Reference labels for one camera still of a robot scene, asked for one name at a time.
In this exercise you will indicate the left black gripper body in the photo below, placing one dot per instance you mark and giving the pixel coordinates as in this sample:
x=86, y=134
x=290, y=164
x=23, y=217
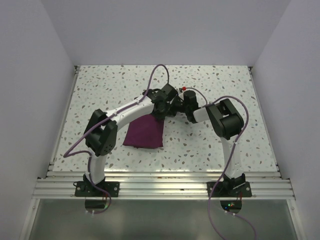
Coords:
x=161, y=115

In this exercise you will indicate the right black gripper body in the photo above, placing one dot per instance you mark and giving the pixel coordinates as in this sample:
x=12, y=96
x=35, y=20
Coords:
x=186, y=107

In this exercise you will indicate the purple cloth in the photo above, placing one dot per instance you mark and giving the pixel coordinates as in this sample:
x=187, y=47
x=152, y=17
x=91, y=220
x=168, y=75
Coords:
x=145, y=132

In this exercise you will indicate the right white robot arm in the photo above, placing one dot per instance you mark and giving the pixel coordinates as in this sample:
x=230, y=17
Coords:
x=227, y=124

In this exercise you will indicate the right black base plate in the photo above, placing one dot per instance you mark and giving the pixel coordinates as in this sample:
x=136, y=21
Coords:
x=223, y=191

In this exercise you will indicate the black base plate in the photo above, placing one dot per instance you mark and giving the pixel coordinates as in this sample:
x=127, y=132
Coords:
x=223, y=191
x=86, y=189

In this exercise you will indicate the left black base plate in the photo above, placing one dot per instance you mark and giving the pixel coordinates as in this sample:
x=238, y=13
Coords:
x=86, y=189

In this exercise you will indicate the aluminium rail frame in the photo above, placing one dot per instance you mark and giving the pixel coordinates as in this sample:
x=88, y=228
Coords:
x=191, y=155

